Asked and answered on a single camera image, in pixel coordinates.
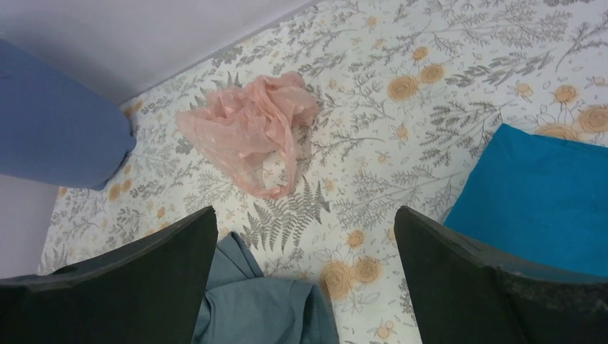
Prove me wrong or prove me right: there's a blue plastic trash bin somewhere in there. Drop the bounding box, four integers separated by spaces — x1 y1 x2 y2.
1 40 136 190

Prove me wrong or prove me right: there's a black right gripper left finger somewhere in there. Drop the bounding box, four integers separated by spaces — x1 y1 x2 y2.
1 207 217 343

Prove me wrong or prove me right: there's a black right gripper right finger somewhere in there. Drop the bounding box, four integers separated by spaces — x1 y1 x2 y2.
394 206 607 343

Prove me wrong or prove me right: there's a pink plastic trash bag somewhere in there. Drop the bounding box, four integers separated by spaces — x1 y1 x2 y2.
176 71 319 199

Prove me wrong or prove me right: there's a floral patterned tablecloth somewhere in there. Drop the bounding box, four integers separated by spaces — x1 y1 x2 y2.
39 1 607 343

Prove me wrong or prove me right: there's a grey-blue crumpled shirt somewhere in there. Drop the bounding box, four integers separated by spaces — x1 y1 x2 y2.
191 232 340 344

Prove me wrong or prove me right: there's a bright blue folded cloth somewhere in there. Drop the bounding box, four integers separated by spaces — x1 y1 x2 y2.
445 125 607 277

